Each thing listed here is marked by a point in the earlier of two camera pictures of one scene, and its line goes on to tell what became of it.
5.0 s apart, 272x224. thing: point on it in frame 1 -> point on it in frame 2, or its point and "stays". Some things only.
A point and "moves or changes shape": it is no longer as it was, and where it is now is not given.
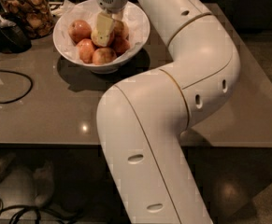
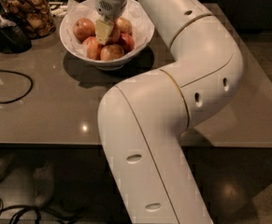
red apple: [110, 40] moves or changes shape
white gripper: [113, 0] stays
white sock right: [44, 185] stays
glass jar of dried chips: [27, 7] stays
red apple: [120, 46] -> [126, 42]
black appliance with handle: [2, 34] stays
